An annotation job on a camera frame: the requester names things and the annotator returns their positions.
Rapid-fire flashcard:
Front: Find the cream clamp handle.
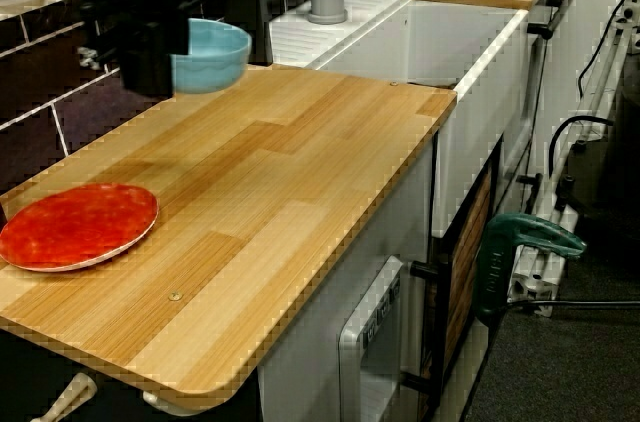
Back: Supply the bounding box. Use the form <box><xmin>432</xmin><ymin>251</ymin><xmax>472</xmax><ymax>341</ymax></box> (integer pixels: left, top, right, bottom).
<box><xmin>30</xmin><ymin>372</ymin><xmax>97</xmax><ymax>422</ymax></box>

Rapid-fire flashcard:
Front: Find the light blue bowl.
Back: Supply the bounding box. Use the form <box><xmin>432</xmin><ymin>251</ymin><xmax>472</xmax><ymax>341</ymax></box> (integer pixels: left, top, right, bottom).
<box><xmin>171</xmin><ymin>17</ymin><xmax>253</xmax><ymax>95</ymax></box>

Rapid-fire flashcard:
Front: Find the black oven handle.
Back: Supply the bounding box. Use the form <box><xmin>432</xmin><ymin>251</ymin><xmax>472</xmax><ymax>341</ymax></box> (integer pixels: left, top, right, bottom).
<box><xmin>525</xmin><ymin>0</ymin><xmax>574</xmax><ymax>41</ymax></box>

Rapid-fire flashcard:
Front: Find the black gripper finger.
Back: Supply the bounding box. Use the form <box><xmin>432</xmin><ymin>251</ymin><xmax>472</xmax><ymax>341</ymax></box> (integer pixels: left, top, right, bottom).
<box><xmin>119</xmin><ymin>35</ymin><xmax>176</xmax><ymax>96</ymax></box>
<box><xmin>172</xmin><ymin>16</ymin><xmax>191</xmax><ymax>57</ymax></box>

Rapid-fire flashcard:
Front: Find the dark tile backsplash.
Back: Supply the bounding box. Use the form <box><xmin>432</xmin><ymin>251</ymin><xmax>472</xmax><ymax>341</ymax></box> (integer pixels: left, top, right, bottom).
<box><xmin>0</xmin><ymin>0</ymin><xmax>241</xmax><ymax>193</ymax></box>

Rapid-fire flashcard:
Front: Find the silver aluminium frame rail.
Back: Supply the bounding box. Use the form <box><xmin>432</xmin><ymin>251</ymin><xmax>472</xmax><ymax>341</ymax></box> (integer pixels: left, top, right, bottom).
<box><xmin>507</xmin><ymin>241</ymin><xmax>569</xmax><ymax>318</ymax></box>

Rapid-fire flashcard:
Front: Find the white toy sink unit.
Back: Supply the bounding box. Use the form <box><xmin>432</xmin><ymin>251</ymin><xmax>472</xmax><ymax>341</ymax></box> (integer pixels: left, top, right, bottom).
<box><xmin>269</xmin><ymin>0</ymin><xmax>531</xmax><ymax>239</ymax></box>

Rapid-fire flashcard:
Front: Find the green clamp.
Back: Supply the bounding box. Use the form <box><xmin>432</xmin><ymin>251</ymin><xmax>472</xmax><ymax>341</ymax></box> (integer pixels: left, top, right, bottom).
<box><xmin>473</xmin><ymin>214</ymin><xmax>587</xmax><ymax>326</ymax></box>

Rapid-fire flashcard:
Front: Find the white metal stand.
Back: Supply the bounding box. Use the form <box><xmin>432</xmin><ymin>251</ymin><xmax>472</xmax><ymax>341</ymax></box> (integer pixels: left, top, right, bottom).
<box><xmin>547</xmin><ymin>6</ymin><xmax>640</xmax><ymax>243</ymax></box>

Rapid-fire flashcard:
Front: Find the white toy dishwasher door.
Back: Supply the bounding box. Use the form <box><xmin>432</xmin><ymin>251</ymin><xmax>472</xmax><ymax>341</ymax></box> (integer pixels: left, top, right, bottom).
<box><xmin>337</xmin><ymin>255</ymin><xmax>405</xmax><ymax>422</ymax></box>

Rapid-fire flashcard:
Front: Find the white oven door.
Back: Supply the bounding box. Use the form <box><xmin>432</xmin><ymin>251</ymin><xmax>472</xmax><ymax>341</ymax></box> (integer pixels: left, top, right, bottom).
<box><xmin>502</xmin><ymin>0</ymin><xmax>560</xmax><ymax>203</ymax></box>

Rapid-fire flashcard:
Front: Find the white bracket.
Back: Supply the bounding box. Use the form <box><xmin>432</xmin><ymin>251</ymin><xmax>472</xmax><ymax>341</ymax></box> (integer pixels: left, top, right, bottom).
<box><xmin>142</xmin><ymin>389</ymin><xmax>211</xmax><ymax>418</ymax></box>

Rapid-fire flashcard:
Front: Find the thin black cable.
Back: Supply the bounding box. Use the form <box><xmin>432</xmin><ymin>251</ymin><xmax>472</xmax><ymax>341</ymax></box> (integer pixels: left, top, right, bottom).
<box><xmin>578</xmin><ymin>0</ymin><xmax>640</xmax><ymax>98</ymax></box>

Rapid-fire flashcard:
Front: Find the straight black cable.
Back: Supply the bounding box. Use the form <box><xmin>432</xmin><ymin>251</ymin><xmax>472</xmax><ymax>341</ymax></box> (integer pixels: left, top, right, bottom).
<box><xmin>509</xmin><ymin>297</ymin><xmax>640</xmax><ymax>312</ymax></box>

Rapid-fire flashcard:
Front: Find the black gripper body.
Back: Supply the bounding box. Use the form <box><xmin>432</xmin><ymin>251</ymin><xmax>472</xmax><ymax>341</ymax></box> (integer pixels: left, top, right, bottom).
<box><xmin>77</xmin><ymin>0</ymin><xmax>191</xmax><ymax>68</ymax></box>

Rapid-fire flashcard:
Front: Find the black metal rack frame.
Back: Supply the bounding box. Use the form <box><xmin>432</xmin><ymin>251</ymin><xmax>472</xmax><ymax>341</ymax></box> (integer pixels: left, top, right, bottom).
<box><xmin>401</xmin><ymin>139</ymin><xmax>504</xmax><ymax>422</ymax></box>

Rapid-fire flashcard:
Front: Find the white toy kitchen cabinet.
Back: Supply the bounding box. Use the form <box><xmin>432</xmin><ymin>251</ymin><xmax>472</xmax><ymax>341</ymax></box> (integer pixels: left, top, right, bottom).
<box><xmin>257</xmin><ymin>141</ymin><xmax>435</xmax><ymax>422</ymax></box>

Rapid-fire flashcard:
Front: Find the wooden slat crate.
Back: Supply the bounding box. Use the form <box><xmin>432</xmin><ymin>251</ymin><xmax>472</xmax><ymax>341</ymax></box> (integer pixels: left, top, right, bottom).
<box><xmin>442</xmin><ymin>174</ymin><xmax>495</xmax><ymax>376</ymax></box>

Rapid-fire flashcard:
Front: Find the red plate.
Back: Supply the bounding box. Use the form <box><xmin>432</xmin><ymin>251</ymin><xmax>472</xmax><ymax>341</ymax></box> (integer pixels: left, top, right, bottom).
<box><xmin>0</xmin><ymin>182</ymin><xmax>160</xmax><ymax>273</ymax></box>

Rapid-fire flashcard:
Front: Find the thick black cable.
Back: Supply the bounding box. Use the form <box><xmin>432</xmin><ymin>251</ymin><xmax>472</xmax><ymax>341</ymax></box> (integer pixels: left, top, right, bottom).
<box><xmin>548</xmin><ymin>115</ymin><xmax>615</xmax><ymax>183</ymax></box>

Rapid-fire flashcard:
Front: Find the dark grey post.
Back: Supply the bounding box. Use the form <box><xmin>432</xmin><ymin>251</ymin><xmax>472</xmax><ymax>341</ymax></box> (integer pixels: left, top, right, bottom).
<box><xmin>199</xmin><ymin>0</ymin><xmax>274</xmax><ymax>67</ymax></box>

